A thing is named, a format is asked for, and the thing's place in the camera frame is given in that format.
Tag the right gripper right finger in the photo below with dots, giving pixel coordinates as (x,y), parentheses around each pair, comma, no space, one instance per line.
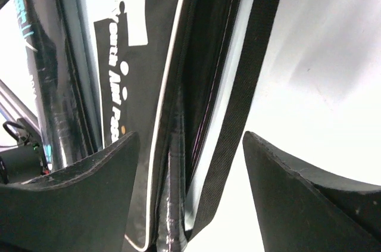
(301,207)

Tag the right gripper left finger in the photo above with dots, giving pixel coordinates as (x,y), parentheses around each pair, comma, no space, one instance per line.
(83,207)

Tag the black racket bag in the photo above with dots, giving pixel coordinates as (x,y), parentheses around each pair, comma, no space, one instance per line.
(182,74)

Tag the black shuttlecock tube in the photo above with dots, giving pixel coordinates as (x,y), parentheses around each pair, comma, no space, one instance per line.
(58,62)

